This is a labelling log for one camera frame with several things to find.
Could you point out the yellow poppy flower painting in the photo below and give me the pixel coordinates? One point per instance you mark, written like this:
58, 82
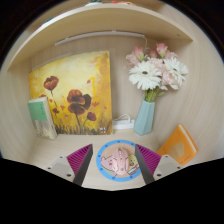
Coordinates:
71, 83

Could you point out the green covered book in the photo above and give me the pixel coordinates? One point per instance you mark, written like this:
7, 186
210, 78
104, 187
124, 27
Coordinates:
41, 116

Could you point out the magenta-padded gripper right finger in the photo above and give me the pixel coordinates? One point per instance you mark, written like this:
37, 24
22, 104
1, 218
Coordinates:
151, 160

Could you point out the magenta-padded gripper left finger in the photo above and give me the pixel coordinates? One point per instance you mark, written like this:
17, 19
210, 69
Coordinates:
75, 161

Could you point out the round blue-rimmed cartoon mouse pad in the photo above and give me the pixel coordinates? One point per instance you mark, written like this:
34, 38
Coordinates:
105, 163

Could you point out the white power strip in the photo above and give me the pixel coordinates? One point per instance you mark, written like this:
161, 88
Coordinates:
123, 125

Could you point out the white and pink flower bouquet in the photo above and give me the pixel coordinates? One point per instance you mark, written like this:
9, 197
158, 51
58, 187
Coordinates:
150, 71

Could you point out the orange covered book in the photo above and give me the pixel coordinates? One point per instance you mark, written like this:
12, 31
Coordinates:
178, 145

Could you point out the pink computer mouse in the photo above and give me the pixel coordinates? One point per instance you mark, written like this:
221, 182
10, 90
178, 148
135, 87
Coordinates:
120, 161

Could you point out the light blue faceted vase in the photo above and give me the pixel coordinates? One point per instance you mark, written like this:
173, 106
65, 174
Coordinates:
144, 118

